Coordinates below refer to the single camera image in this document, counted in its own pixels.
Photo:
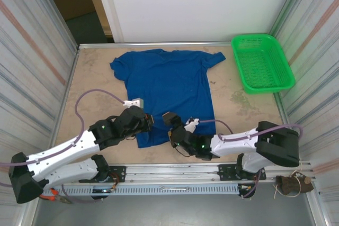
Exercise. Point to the blue t-shirt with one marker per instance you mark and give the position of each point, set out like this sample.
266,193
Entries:
167,83

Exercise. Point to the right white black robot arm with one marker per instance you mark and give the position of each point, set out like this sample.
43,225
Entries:
238,141

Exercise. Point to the aluminium table edge bar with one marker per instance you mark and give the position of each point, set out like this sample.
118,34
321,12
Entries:
159,44

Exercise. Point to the green plastic mesh basket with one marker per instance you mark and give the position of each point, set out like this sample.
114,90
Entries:
262,62

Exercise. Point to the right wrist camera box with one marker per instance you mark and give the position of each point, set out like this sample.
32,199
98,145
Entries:
192,125

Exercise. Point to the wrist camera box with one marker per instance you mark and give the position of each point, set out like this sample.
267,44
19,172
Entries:
135,103
192,125

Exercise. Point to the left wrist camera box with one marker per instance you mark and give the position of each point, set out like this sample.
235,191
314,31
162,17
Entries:
135,103

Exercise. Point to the aluminium mounting rail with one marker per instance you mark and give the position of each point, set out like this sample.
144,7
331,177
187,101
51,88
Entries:
172,170

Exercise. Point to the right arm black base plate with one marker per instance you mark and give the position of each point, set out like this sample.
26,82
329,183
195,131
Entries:
225,173

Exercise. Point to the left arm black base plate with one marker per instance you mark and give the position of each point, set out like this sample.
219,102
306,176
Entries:
119,174

